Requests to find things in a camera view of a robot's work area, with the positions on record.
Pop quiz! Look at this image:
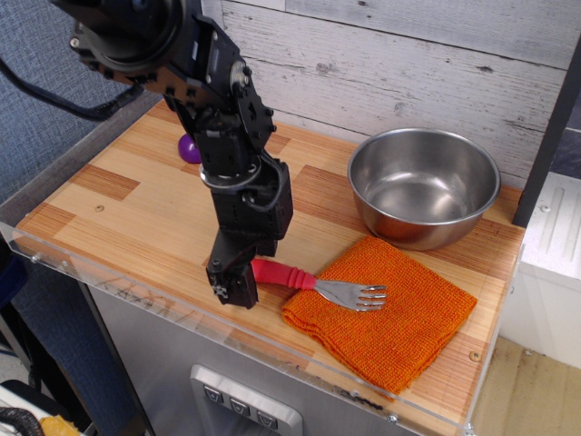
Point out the orange knitted towel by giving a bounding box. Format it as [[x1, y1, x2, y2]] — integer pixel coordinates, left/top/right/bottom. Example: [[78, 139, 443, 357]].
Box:
[[282, 236, 478, 394]]

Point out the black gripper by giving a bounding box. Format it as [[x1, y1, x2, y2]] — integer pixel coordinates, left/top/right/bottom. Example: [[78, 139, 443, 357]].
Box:
[[204, 161, 293, 309]]

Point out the silver button panel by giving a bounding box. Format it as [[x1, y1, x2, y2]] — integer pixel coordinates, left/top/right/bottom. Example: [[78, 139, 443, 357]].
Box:
[[190, 364, 303, 435]]

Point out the stainless steel bowl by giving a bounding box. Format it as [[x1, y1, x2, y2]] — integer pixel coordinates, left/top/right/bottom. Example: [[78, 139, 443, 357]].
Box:
[[347, 128, 501, 251]]

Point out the stainless steel cabinet front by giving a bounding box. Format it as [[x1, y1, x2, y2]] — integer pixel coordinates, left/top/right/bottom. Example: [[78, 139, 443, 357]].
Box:
[[89, 286, 471, 435]]

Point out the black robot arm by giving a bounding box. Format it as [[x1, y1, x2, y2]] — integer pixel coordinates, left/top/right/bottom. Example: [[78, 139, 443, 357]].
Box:
[[1, 1, 293, 308]]

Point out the dark grey right post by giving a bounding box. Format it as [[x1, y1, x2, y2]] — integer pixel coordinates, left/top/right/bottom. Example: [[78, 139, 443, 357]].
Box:
[[511, 0, 581, 228]]

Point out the red handled metal fork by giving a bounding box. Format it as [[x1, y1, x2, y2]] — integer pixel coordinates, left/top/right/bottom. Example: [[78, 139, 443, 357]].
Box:
[[251, 259, 387, 312]]

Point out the purple toy eggplant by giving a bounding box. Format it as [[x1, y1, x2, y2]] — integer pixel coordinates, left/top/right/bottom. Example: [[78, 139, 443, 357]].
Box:
[[178, 134, 202, 164]]

